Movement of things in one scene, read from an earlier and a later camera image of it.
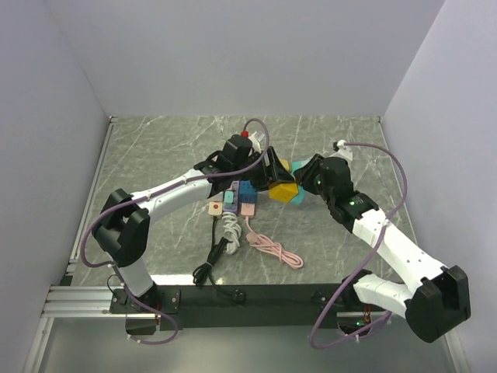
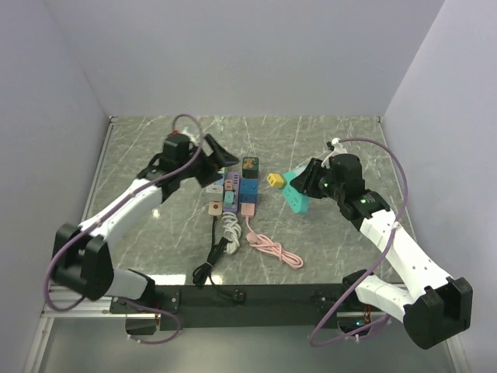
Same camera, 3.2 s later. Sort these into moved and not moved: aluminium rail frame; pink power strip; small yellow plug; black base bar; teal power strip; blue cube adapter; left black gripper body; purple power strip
Moved: left black gripper body; teal power strip; small yellow plug
Not moved: purple power strip; aluminium rail frame; pink power strip; blue cube adapter; black base bar
